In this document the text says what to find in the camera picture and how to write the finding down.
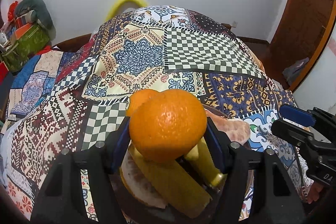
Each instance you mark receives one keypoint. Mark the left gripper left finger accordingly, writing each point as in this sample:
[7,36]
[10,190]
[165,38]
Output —
[60,199]

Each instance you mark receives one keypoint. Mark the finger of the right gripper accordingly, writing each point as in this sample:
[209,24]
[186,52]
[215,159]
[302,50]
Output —
[320,120]
[291,133]

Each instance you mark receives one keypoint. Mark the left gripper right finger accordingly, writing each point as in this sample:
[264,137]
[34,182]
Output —
[274,200]

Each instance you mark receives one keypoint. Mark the peeled pomelo segment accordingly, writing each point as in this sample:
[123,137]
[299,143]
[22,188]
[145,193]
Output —
[236,129]

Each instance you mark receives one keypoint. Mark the pomelo wedge with rind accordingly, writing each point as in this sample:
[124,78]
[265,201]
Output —
[138,185]

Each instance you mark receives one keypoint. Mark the sugarcane piece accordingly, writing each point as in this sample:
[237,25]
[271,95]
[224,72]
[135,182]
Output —
[174,184]
[200,159]

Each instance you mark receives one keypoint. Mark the large orange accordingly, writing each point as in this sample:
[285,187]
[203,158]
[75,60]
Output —
[168,125]
[139,98]

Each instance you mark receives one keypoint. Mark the person right hand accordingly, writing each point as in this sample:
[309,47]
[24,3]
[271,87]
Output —
[314,192]

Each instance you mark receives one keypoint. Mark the purple ceramic plate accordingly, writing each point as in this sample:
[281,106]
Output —
[140,213]

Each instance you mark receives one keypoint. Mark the patchwork patterned bedspread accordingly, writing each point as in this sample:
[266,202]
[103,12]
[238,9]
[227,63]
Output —
[75,99]

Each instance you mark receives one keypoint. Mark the wooden door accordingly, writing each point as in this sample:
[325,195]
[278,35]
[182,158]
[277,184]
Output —
[302,33]

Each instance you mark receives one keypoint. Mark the red box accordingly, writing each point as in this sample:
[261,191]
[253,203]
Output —
[3,71]

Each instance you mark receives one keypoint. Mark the green storage box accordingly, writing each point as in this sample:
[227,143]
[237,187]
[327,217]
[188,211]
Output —
[32,41]

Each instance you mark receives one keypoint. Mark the yellow foam tube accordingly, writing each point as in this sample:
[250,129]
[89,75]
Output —
[122,5]

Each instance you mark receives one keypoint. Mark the red plastic bag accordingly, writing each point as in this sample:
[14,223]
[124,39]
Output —
[11,11]

